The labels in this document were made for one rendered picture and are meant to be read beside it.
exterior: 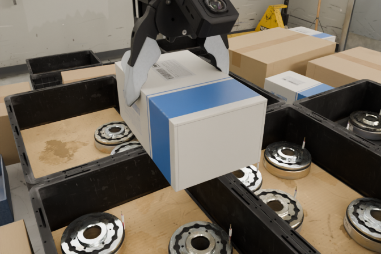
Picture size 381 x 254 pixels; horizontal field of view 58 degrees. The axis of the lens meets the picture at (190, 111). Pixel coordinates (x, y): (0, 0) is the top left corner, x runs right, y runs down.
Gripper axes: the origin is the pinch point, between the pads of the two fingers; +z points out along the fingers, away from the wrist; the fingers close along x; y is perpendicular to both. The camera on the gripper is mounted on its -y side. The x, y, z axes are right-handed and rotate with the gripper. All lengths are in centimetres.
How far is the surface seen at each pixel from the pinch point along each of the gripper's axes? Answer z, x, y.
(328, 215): 28.0, -26.8, -7.2
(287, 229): 18.0, -10.2, -12.6
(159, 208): 27.8, 0.6, 9.5
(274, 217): 18.0, -10.0, -10.0
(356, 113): 25, -60, 14
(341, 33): 86, -312, 220
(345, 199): 27.9, -33.1, -5.8
